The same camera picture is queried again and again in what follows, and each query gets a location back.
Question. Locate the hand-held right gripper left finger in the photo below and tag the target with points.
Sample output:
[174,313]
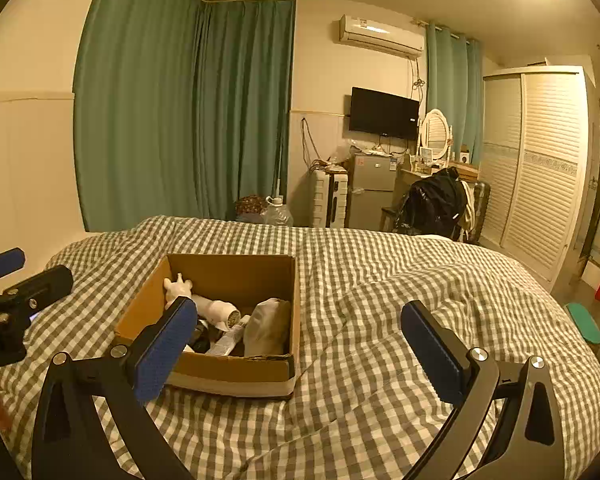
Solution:
[162,350]

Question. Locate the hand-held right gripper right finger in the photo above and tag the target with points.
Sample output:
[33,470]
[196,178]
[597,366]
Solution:
[430,355]

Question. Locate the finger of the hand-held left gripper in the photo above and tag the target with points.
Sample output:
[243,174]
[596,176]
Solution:
[40,285]
[2,262]

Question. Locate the dark cloth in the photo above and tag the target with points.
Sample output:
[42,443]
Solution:
[202,335]

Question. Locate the white plush toy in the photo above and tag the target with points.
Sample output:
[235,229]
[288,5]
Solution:
[177,290]

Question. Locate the white blue tissue pack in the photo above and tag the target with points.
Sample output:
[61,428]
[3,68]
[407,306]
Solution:
[227,342]

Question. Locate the white sock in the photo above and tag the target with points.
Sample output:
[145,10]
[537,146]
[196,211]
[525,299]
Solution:
[212,307]

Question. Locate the cardboard box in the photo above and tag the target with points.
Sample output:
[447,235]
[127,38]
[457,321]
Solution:
[230,372]

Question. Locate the smartphone with lit screen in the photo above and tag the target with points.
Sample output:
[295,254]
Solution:
[35,316]

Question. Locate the checked grey white blanket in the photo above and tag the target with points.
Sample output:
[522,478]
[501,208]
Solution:
[380,270]

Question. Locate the black backpack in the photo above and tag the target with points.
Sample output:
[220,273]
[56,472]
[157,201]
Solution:
[430,205]

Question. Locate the grey suitcase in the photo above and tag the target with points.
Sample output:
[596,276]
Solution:
[481,210]

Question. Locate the teal flat object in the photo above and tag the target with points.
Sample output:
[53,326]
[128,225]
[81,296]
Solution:
[585,322]

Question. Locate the brown patterned bag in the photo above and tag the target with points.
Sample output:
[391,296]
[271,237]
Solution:
[250,206]

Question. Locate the grey small fridge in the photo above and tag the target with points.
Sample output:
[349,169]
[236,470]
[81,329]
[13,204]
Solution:
[370,195]

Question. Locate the clear water jug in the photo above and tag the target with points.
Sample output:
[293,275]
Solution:
[277,215]

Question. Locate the wooden dressing table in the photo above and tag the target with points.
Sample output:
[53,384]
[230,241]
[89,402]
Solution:
[410,175]

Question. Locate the wide green curtain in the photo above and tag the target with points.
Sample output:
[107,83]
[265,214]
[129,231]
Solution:
[135,100]

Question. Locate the thin white rod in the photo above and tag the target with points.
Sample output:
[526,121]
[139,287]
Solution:
[278,170]

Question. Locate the white louvred wardrobe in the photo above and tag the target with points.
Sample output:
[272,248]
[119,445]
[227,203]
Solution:
[540,170]

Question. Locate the clear plastic bag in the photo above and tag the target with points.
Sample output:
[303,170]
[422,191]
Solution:
[342,157]

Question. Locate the white oval mirror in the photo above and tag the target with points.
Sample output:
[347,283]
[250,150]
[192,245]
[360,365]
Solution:
[436,130]

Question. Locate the green corner curtain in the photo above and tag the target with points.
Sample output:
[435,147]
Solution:
[245,110]

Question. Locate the narrow light green curtain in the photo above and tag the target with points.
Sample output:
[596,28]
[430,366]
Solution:
[452,90]

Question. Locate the white air conditioner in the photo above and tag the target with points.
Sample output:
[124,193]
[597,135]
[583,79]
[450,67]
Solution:
[380,35]

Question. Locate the black wall television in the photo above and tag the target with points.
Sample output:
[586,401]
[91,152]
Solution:
[382,112]

